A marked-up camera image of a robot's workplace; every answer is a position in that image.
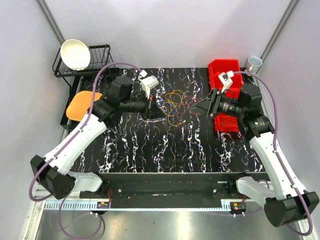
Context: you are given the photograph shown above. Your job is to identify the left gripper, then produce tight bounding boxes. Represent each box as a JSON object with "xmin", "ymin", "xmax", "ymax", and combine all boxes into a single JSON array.
[{"xmin": 121, "ymin": 90, "xmax": 167, "ymax": 121}]

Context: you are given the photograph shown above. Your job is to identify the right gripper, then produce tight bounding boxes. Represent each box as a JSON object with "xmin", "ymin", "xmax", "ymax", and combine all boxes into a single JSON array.
[{"xmin": 188, "ymin": 88, "xmax": 246, "ymax": 119}]

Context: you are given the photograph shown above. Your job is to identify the orange cable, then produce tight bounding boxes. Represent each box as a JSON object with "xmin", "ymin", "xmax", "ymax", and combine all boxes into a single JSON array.
[{"xmin": 219, "ymin": 114, "xmax": 240, "ymax": 130}]

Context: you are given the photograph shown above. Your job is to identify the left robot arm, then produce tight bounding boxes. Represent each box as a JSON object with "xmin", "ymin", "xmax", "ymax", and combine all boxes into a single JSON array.
[{"xmin": 30, "ymin": 75, "xmax": 165, "ymax": 200}]

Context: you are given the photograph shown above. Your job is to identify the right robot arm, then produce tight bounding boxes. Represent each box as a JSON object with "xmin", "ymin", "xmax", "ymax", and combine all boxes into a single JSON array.
[{"xmin": 189, "ymin": 84, "xmax": 320, "ymax": 227}]

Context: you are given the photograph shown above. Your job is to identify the red compartment bin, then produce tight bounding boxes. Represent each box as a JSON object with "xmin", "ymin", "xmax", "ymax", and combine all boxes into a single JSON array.
[{"xmin": 208, "ymin": 59, "xmax": 244, "ymax": 133}]

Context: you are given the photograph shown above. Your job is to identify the white mug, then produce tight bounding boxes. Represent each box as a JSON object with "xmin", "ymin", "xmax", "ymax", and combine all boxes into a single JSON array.
[{"xmin": 245, "ymin": 56, "xmax": 263, "ymax": 76}]

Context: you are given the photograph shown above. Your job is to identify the yellow woven basket tray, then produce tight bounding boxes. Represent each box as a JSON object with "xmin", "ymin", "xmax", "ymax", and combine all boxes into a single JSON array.
[{"xmin": 66, "ymin": 90, "xmax": 93, "ymax": 122}]

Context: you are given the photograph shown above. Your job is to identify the white bowl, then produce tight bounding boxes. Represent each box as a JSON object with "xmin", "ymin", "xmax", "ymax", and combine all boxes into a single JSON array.
[{"xmin": 60, "ymin": 39, "xmax": 91, "ymax": 71}]

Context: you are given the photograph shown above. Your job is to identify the blue cable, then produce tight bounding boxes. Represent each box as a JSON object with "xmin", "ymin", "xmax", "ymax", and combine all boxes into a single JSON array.
[{"xmin": 159, "ymin": 99, "xmax": 180, "ymax": 121}]

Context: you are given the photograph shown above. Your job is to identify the white cable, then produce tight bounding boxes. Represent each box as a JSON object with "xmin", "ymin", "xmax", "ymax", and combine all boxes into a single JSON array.
[{"xmin": 142, "ymin": 116, "xmax": 167, "ymax": 124}]

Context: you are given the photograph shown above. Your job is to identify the yellow cable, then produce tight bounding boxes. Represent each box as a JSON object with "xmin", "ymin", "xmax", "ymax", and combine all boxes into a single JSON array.
[{"xmin": 163, "ymin": 89, "xmax": 188, "ymax": 127}]

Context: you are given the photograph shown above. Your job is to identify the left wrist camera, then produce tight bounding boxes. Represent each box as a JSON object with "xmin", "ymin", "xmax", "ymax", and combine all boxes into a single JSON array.
[{"xmin": 139, "ymin": 70, "xmax": 159, "ymax": 99}]

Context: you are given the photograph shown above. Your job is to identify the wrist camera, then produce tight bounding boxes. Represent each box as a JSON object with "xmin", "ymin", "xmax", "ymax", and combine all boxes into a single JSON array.
[
  {"xmin": 218, "ymin": 70, "xmax": 234, "ymax": 93},
  {"xmin": 139, "ymin": 70, "xmax": 159, "ymax": 99}
]

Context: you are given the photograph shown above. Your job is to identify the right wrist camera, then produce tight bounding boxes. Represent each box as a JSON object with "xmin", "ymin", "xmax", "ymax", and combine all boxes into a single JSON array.
[{"xmin": 218, "ymin": 70, "xmax": 234, "ymax": 93}]

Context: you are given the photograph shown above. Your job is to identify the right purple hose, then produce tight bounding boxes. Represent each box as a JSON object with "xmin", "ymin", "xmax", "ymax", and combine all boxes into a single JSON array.
[{"xmin": 231, "ymin": 71, "xmax": 314, "ymax": 237}]

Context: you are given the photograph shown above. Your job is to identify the black wire dish rack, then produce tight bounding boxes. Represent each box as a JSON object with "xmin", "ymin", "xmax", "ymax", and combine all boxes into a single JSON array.
[{"xmin": 52, "ymin": 44, "xmax": 120, "ymax": 131}]

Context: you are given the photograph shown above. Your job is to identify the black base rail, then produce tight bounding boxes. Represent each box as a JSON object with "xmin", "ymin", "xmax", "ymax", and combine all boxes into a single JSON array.
[{"xmin": 79, "ymin": 172, "xmax": 244, "ymax": 211}]

